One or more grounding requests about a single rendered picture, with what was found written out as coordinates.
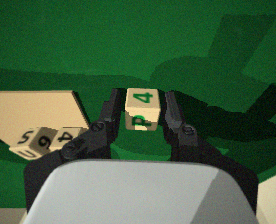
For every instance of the beige letter block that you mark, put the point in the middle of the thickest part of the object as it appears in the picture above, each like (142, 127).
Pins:
(32, 143)
(142, 109)
(63, 136)

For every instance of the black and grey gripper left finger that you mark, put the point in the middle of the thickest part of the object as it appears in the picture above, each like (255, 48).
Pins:
(92, 144)

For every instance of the beige flat mat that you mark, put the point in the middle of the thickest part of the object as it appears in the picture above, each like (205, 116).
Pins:
(52, 110)

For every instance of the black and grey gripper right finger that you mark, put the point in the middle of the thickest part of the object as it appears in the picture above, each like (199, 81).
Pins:
(192, 148)

